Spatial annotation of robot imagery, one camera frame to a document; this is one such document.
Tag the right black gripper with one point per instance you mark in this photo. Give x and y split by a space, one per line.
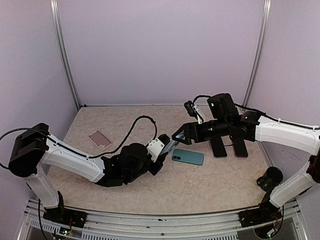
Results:
188 134

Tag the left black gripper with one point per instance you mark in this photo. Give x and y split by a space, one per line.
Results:
159 165

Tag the light blue phone case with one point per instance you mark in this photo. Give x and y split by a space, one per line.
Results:
169 147

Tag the teal green phone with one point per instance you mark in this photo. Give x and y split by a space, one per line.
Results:
188 157

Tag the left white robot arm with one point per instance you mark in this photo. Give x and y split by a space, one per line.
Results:
36 146

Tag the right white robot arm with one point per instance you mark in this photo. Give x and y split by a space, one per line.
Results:
255 126

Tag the black phone silver edge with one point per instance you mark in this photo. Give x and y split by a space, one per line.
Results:
218 148

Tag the pink clear phone case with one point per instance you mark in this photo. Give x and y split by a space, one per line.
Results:
100 140

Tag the black phone red edge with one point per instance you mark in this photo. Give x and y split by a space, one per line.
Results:
240 149

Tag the dark green mug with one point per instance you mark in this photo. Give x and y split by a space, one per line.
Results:
271 178

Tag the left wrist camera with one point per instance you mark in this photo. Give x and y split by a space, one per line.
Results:
156 146

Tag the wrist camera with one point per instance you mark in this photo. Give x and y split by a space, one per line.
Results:
193 110
156 146

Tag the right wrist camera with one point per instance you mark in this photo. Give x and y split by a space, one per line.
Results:
193 110

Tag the front aluminium rail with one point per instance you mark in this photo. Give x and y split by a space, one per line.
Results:
101 225

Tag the right aluminium frame post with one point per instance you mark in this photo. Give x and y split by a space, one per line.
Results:
258 52

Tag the aluminium frame post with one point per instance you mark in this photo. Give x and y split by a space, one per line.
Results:
258 52
54 6

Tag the left aluminium frame post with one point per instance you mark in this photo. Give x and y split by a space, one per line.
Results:
54 6

